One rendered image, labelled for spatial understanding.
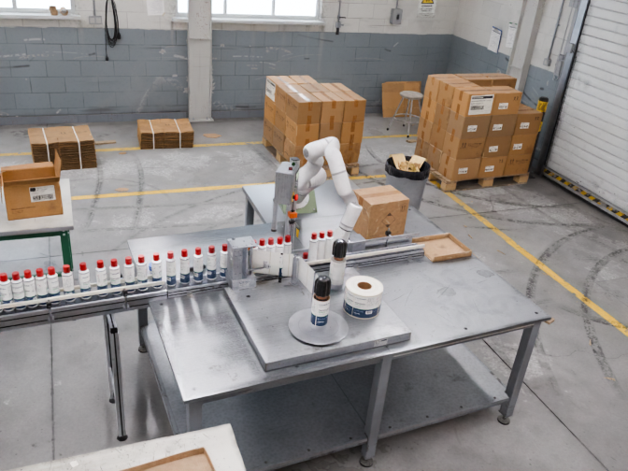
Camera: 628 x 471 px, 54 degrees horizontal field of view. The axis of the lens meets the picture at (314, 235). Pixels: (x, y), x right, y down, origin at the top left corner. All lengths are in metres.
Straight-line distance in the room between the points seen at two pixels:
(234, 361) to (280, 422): 0.70
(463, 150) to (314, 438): 4.42
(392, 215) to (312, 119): 3.00
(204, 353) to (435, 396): 1.53
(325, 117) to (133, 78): 2.89
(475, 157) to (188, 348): 4.91
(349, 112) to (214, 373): 4.63
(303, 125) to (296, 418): 3.99
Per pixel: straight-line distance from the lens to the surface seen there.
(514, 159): 7.71
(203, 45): 8.70
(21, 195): 4.48
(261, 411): 3.68
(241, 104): 9.08
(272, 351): 3.03
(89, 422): 4.02
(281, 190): 3.45
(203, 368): 3.01
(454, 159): 7.18
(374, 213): 4.04
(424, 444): 3.97
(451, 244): 4.30
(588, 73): 7.84
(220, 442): 2.72
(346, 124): 7.13
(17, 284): 3.35
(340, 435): 3.59
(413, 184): 6.08
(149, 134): 7.78
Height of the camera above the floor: 2.78
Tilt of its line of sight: 28 degrees down
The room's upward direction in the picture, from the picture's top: 5 degrees clockwise
